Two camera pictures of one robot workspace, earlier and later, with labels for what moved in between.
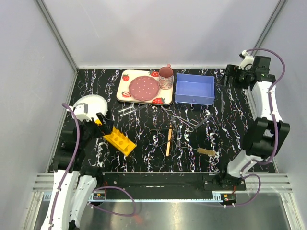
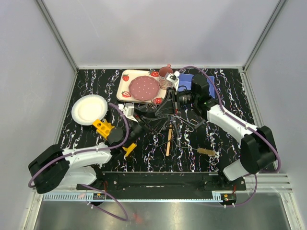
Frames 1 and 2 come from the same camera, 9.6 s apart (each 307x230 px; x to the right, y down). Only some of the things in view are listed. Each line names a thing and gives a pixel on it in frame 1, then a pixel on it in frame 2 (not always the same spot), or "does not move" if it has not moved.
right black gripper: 231,71 -> 168,106
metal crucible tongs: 188,123 does not move
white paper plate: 96,104 does not move
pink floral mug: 166,77 does not move
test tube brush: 205,151 does not move
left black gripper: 100,130 -> 147,122
